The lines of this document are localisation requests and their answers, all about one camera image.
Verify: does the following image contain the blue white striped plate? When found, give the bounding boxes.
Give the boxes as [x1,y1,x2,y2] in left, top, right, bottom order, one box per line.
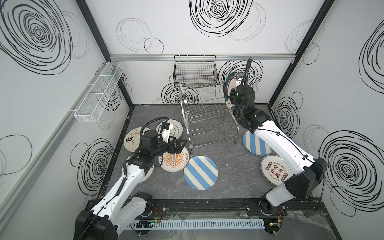
[184,156,219,191]

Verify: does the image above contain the white plate red characters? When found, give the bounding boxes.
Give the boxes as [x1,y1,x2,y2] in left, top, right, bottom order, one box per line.
[261,155,294,186]

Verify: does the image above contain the green red rimmed white plate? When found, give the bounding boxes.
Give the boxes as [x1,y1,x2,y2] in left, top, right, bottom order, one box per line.
[223,73,238,109]

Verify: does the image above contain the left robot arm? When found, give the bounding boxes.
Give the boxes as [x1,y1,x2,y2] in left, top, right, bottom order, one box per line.
[74,130,188,240]

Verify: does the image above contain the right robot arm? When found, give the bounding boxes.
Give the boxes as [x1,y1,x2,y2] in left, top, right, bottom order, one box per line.
[229,84,327,216]

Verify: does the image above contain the stainless steel dish rack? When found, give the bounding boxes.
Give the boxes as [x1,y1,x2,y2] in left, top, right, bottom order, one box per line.
[177,83,240,152]

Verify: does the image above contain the white plate green clover outline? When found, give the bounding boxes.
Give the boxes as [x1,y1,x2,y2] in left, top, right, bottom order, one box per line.
[168,119,184,139]

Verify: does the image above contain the orange sunburst plate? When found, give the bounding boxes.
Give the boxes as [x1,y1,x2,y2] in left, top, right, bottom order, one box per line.
[121,156,155,183]
[158,147,190,173]

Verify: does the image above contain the cream floral plate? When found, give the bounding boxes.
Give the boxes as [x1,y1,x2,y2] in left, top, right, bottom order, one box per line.
[124,127,142,153]

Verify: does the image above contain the far blue striped plate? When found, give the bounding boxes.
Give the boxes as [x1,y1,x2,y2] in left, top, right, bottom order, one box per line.
[242,131,273,156]

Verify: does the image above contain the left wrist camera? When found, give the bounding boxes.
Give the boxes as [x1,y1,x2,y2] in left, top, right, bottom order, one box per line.
[160,121,174,143]

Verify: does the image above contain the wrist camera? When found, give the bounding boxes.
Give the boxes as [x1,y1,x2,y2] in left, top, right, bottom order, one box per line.
[232,73,244,88]
[160,121,174,143]

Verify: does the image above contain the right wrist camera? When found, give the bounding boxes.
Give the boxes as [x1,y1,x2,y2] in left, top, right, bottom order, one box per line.
[232,73,244,88]

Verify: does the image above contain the black wire basket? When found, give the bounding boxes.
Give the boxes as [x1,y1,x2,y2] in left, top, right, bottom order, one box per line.
[173,55,219,87]

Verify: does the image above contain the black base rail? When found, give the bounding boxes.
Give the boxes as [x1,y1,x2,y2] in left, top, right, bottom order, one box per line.
[149,198,326,218]

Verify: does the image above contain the white wire wall shelf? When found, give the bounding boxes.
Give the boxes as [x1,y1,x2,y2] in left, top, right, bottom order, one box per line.
[74,62,125,123]

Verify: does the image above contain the white slotted cable duct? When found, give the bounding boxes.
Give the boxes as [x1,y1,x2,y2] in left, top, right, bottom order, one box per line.
[128,219,265,231]

